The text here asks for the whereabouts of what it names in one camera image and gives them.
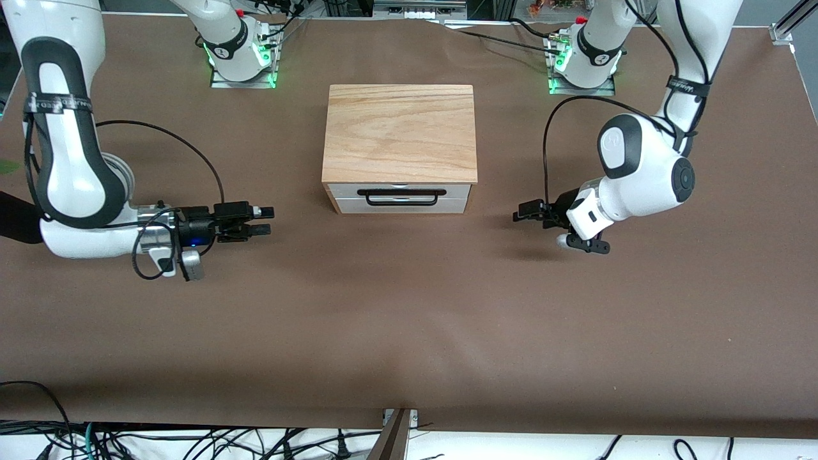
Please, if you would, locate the white drawer with black handle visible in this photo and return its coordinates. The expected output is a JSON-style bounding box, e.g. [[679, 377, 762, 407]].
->
[[327, 184, 474, 207]]

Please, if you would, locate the wooden drawer cabinet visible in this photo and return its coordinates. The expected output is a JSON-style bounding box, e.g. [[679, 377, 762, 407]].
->
[[321, 84, 479, 215]]

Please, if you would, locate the brown paper table cover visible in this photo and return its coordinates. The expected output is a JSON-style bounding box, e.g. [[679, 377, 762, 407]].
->
[[0, 13, 818, 440]]

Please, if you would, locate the black foam cylinder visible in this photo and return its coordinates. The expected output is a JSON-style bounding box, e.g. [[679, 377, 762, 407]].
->
[[0, 190, 44, 245]]

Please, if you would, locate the grey power strip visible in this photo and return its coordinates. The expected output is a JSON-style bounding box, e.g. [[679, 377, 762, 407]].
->
[[373, 0, 468, 20]]

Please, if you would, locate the brown support bar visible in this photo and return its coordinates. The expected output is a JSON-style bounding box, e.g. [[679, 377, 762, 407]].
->
[[367, 409, 411, 460]]

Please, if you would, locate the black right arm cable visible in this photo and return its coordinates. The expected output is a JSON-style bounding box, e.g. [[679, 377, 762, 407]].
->
[[24, 118, 226, 281]]

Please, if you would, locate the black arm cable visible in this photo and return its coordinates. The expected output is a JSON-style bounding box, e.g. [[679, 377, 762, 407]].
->
[[24, 118, 226, 281], [542, 0, 711, 206]]

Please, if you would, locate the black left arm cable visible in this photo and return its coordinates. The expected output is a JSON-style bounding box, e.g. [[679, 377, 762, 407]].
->
[[542, 0, 711, 206]]

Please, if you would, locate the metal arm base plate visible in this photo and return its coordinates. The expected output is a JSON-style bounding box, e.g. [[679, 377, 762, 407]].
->
[[548, 32, 618, 96], [210, 26, 280, 89]]

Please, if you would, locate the long black table cable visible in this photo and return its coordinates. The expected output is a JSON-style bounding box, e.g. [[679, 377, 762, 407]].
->
[[441, 21, 563, 57]]

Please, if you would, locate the black left arm strap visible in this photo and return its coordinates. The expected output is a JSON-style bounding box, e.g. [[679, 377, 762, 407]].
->
[[666, 75, 711, 98]]

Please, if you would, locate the black arm strap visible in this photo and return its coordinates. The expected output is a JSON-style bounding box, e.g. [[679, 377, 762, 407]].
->
[[24, 95, 95, 116], [666, 75, 711, 98]]

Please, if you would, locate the short black table cable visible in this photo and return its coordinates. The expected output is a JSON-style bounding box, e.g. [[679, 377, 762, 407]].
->
[[510, 18, 553, 40]]

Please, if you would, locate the black right arm strap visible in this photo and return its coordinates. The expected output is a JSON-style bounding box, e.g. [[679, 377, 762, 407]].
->
[[24, 95, 95, 116]]

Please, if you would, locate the black base connector cable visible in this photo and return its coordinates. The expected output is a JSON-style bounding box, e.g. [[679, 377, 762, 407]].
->
[[258, 5, 305, 42]]

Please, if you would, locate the looped black cable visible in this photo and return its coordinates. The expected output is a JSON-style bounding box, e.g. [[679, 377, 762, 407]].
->
[[0, 380, 73, 460]]

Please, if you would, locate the small metal bracket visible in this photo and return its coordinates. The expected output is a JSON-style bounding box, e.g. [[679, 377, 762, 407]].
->
[[382, 409, 420, 430]]

